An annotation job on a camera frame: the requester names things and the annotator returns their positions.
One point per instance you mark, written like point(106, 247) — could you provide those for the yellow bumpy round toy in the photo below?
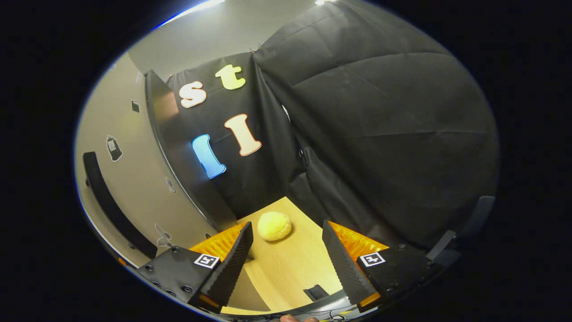
point(274, 226)

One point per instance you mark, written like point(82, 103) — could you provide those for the small black rectangular object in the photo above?
point(316, 293)

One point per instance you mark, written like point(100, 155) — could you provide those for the black backdrop cloth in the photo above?
point(393, 134)

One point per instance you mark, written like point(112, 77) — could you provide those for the dark grey cabinet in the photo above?
point(178, 134)

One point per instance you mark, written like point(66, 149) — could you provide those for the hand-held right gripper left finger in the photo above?
point(232, 264)

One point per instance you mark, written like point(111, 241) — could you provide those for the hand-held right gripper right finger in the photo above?
point(344, 268)

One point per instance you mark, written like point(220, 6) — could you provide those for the small ceiling light panel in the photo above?
point(324, 2)

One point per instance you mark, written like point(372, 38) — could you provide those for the grey furniture frame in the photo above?
point(480, 214)

